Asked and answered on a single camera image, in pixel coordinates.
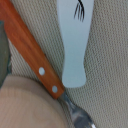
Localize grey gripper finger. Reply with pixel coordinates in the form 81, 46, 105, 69
0, 21, 12, 88

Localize round wooden plate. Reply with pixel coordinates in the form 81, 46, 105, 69
0, 76, 68, 128

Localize beige woven placemat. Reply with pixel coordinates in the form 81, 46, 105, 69
10, 0, 128, 128

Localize fork with wooden handle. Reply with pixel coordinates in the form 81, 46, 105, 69
0, 0, 96, 128

